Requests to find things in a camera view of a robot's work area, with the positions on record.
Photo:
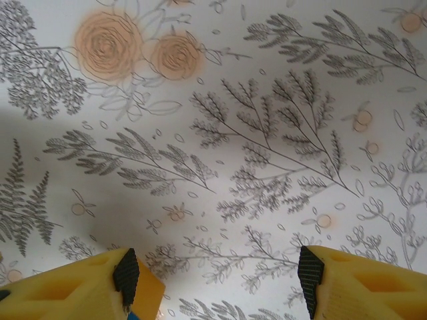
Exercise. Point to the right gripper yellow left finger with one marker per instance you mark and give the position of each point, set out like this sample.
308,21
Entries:
73,290

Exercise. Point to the small orange lego brick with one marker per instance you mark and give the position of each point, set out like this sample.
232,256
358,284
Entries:
151,288

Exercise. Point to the floral patterned table mat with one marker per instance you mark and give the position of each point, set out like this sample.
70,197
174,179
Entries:
233,133

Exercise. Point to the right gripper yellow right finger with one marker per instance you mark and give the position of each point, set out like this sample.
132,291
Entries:
367,290

